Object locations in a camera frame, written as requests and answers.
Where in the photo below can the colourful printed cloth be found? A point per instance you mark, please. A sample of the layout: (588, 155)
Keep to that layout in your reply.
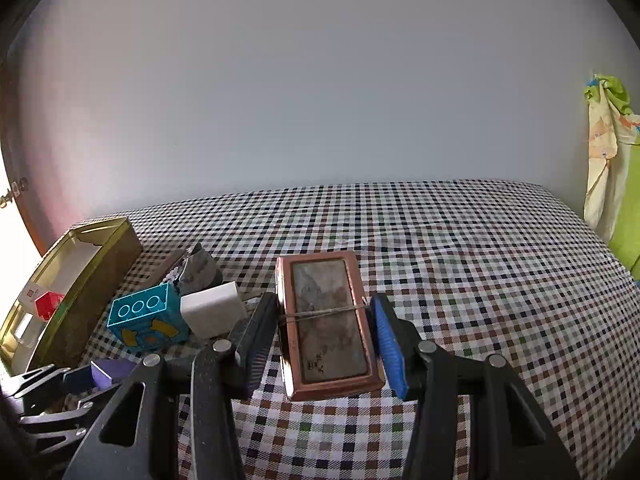
(625, 200)

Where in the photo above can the purple block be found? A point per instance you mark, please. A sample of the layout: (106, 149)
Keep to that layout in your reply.
(112, 372)

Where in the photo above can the gold tin box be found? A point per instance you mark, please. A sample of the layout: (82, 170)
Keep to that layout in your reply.
(100, 270)

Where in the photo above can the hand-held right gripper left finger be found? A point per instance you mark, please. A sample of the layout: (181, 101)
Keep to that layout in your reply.
(257, 345)

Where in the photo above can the white charger plug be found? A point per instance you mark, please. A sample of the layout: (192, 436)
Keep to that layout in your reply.
(212, 310)

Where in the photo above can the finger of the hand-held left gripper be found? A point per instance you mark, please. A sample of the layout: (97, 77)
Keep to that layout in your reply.
(55, 422)
(77, 380)

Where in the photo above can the checkered tablecloth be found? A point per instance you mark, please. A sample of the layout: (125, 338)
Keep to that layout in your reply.
(450, 240)

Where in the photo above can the teal block with holes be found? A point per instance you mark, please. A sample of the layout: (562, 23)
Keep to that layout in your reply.
(145, 320)

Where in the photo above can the white paper liner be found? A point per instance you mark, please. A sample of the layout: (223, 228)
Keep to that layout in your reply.
(75, 260)

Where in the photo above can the white card box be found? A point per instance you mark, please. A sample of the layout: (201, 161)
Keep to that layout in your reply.
(25, 312)

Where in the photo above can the copper framed box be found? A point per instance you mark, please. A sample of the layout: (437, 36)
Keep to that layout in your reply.
(325, 320)

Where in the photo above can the red building block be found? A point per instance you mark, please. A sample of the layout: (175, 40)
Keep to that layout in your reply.
(47, 305)

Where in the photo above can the wooden door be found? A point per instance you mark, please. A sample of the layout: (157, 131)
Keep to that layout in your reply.
(7, 110)

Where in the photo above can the grey metal object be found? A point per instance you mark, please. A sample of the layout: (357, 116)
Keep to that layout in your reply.
(200, 270)

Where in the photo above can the brown wooden bar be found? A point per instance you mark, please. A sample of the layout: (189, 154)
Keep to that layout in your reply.
(167, 262)

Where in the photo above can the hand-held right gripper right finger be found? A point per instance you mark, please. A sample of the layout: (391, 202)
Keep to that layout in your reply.
(392, 350)

